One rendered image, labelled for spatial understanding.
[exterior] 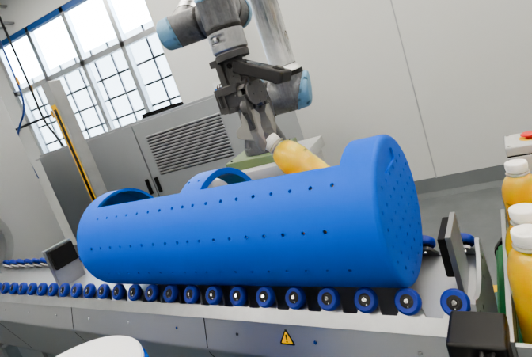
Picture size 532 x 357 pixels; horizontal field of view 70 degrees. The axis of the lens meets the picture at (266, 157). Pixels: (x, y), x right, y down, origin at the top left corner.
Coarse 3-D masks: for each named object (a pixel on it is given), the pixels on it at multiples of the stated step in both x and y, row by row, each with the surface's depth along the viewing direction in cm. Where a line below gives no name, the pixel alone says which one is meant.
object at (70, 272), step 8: (64, 240) 144; (48, 248) 140; (56, 248) 139; (64, 248) 141; (72, 248) 143; (48, 256) 137; (56, 256) 138; (64, 256) 140; (72, 256) 143; (48, 264) 138; (56, 264) 138; (64, 264) 140; (72, 264) 144; (80, 264) 146; (56, 272) 139; (64, 272) 141; (72, 272) 143; (80, 272) 146; (56, 280) 139; (64, 280) 140; (72, 280) 143
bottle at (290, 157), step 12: (276, 144) 78; (288, 144) 77; (300, 144) 78; (276, 156) 77; (288, 156) 76; (300, 156) 76; (312, 156) 76; (288, 168) 76; (300, 168) 75; (312, 168) 75
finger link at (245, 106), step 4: (244, 92) 77; (244, 96) 75; (244, 100) 75; (248, 100) 76; (240, 104) 76; (244, 104) 75; (248, 104) 75; (252, 104) 76; (244, 108) 75; (248, 108) 75; (252, 108) 76; (244, 112) 75; (248, 112) 75; (248, 116) 75; (252, 116) 76; (248, 120) 76; (252, 120) 75; (248, 124) 77; (252, 124) 76; (252, 128) 76
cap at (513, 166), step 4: (512, 160) 76; (516, 160) 75; (520, 160) 74; (524, 160) 74; (504, 164) 75; (508, 164) 74; (512, 164) 74; (516, 164) 73; (520, 164) 73; (524, 164) 73; (508, 168) 74; (512, 168) 73; (516, 168) 73; (520, 168) 73; (524, 168) 73; (508, 172) 74; (512, 172) 74; (516, 172) 73; (520, 172) 73; (524, 172) 73
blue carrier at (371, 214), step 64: (128, 192) 122; (192, 192) 86; (256, 192) 75; (320, 192) 66; (384, 192) 64; (128, 256) 95; (192, 256) 83; (256, 256) 74; (320, 256) 66; (384, 256) 60
